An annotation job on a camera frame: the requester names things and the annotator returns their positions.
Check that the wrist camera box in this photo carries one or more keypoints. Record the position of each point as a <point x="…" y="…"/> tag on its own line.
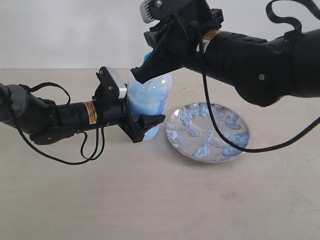
<point x="151" y="10"/>
<point x="111" y="84"/>

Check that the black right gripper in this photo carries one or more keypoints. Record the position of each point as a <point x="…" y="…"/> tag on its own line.
<point x="175" y="37"/>

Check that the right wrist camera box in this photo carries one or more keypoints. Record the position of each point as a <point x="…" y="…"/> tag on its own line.
<point x="151" y="10"/>

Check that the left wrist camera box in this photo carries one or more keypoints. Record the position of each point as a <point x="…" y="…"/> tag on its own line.
<point x="111" y="84"/>

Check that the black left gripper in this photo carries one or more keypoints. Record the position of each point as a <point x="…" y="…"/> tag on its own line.
<point x="112" y="111"/>

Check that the round steel plate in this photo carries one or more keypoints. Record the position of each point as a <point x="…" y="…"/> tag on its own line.
<point x="190" y="130"/>

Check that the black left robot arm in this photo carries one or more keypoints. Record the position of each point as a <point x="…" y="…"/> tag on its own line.
<point x="47" y="123"/>

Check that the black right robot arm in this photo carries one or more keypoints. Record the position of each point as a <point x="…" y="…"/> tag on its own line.
<point x="261" y="71"/>

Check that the blue pump soap bottle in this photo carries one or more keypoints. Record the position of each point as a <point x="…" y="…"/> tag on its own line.
<point x="149" y="98"/>

